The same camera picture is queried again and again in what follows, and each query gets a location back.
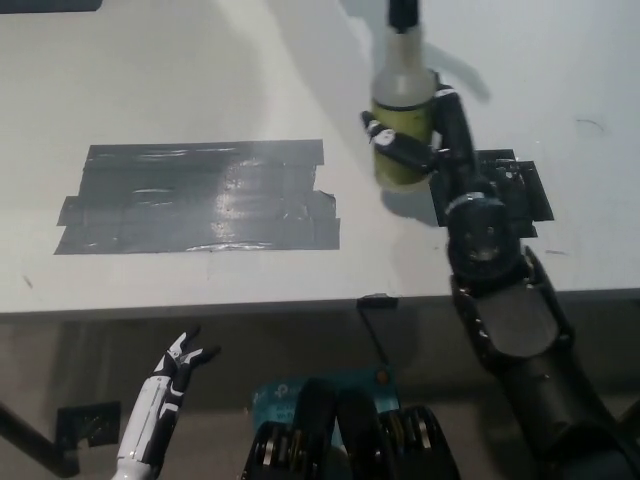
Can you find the black table leg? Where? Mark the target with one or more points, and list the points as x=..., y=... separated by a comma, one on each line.
x=35, y=435

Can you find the teal router box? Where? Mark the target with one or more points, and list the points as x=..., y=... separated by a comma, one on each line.
x=280, y=397

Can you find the dark flat box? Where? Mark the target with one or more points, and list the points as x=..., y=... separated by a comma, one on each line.
x=50, y=5

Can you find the black ribbed robot torso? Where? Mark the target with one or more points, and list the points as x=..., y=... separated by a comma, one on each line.
x=350, y=440

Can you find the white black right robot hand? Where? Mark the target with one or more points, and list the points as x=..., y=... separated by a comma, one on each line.
x=457, y=145

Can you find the small black tape patch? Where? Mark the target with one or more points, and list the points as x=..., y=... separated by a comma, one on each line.
x=530, y=195

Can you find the large grey tape patch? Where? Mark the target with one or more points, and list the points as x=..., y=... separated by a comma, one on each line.
x=200, y=197

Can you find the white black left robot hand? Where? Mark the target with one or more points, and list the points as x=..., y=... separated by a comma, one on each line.
x=172, y=380

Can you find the black table edge clip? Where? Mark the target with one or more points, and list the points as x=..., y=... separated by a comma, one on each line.
x=377, y=301

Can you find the spray bottle with yellow liquid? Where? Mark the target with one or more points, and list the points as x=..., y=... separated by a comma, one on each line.
x=402, y=100

